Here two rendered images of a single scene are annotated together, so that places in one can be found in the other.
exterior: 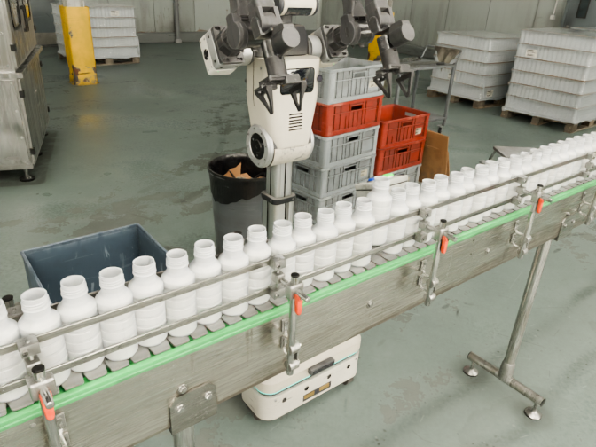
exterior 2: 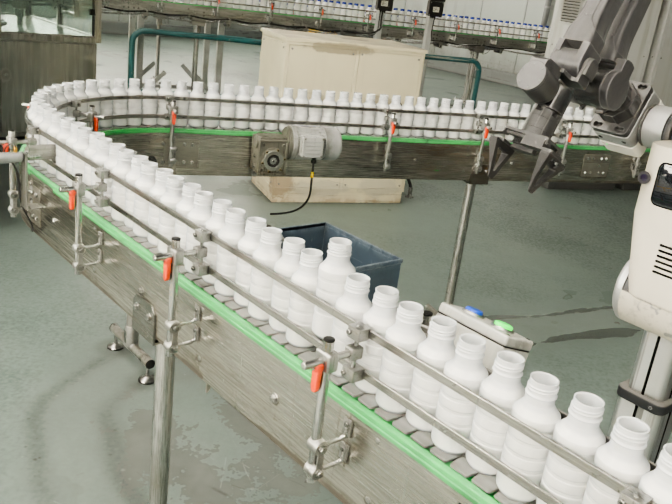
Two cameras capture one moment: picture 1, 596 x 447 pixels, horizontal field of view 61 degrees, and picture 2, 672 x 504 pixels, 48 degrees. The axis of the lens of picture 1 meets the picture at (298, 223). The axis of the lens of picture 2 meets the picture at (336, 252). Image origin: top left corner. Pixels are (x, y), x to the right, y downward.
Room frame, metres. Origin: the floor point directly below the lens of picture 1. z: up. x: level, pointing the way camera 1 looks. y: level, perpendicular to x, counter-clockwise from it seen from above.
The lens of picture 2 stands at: (1.04, -1.33, 1.59)
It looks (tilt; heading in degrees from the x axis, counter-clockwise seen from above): 20 degrees down; 87
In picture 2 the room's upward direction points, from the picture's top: 7 degrees clockwise
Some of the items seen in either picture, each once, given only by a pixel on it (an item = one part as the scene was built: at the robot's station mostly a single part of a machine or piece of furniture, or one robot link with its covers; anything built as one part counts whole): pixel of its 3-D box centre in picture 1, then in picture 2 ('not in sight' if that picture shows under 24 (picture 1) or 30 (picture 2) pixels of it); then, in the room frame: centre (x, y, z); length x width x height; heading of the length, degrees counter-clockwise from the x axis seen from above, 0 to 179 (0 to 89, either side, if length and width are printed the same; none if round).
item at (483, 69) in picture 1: (481, 67); not in sight; (8.34, -2.78, 0.50); 1.23 x 1.05 x 1.00; 127
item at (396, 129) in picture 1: (387, 125); not in sight; (4.16, -0.70, 0.55); 0.61 x 0.41 x 0.22; 132
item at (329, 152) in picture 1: (332, 139); not in sight; (3.63, -0.22, 0.55); 0.61 x 0.41 x 0.22; 136
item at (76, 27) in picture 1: (79, 45); not in sight; (7.93, 3.46, 0.55); 0.40 x 0.40 x 1.10; 39
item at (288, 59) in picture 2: not in sight; (333, 117); (1.22, 4.50, 0.59); 1.10 x 0.62 x 1.18; 21
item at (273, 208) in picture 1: (277, 238); (628, 468); (1.83, 0.08, 0.65); 0.11 x 0.11 x 0.40; 39
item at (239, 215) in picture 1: (247, 215); not in sight; (2.73, 0.31, 0.32); 0.45 x 0.45 x 0.64
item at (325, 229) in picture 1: (323, 244); (267, 273); (0.99, -0.06, 1.08); 0.06 x 0.06 x 0.17
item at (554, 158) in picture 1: (548, 168); not in sight; (1.62, -0.83, 1.08); 0.06 x 0.06 x 0.17
